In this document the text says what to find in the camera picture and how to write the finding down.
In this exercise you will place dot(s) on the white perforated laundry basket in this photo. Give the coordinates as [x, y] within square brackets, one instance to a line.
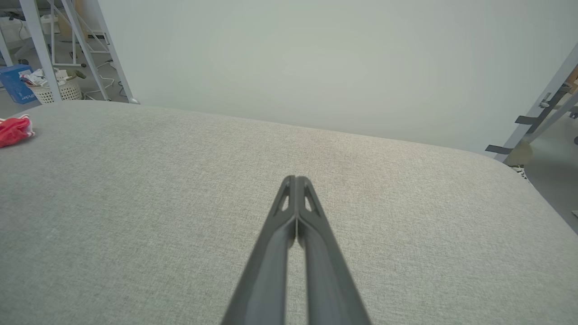
[67, 92]

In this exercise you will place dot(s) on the grey fabric sofa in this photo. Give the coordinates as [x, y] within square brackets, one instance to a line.
[135, 203]

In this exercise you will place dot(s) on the grey frame with black tape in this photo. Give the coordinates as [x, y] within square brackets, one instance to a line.
[548, 97]

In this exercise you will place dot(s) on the red white Bulls jersey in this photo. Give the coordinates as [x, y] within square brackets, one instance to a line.
[13, 131]

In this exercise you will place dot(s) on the grey metal rack frame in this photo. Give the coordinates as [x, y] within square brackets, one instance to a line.
[38, 40]

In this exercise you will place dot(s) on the blue cardboard box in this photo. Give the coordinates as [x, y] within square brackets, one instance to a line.
[16, 83]

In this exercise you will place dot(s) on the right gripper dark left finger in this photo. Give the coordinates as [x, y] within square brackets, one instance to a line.
[266, 280]

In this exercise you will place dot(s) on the white cloths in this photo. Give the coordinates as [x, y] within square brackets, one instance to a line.
[36, 77]

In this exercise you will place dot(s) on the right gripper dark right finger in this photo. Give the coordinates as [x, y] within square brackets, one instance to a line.
[327, 284]

